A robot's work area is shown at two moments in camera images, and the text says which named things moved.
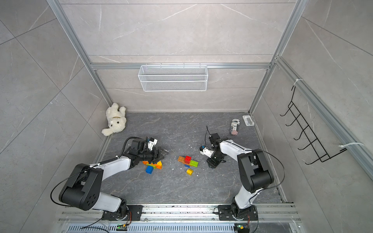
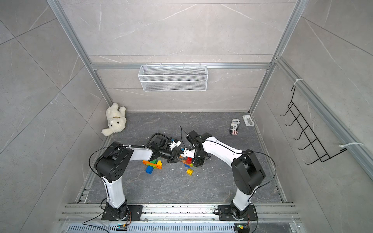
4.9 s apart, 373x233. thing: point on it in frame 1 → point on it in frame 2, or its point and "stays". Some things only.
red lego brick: [187, 159] stays
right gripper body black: [215, 159] → [198, 158]
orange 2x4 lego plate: [157, 166] stays
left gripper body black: [150, 156] → [167, 154]
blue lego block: [149, 169] stays
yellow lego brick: [159, 163] stays
